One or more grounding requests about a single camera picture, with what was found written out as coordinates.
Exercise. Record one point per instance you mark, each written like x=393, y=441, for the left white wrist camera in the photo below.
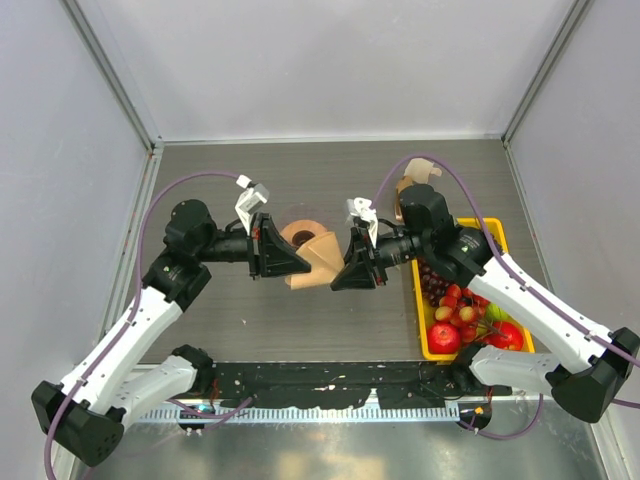
x=253, y=197

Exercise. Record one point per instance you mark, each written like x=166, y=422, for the red grape bunch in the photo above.
x=433, y=285

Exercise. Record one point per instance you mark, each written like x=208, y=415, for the yellow plastic fruit tray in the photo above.
x=425, y=311

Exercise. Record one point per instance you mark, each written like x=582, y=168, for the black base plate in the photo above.
x=339, y=385

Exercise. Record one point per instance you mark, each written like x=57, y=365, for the round wooden dripper stand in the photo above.
x=301, y=231

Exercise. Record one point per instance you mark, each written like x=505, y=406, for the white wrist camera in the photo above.
x=253, y=197
x=361, y=212

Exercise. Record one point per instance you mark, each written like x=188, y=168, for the white slotted cable duct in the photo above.
x=370, y=412

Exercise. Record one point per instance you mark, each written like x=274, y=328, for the red apple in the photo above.
x=506, y=336
x=443, y=339

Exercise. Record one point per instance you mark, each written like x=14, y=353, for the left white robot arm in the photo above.
x=88, y=412

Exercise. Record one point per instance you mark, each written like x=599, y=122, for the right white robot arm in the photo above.
x=587, y=363

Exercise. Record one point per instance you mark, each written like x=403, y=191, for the brown paper coffee filter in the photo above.
x=324, y=255

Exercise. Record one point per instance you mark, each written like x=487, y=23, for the coffee filter paper pack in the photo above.
x=418, y=171

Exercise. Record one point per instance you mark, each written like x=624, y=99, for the light green apple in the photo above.
x=496, y=314

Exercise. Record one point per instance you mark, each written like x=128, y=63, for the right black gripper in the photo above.
x=360, y=260

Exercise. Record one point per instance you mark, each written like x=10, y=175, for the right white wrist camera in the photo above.
x=361, y=212

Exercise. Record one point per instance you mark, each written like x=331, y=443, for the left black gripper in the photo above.
x=269, y=254

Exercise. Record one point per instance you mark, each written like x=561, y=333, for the dark purple grape bunch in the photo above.
x=495, y=241

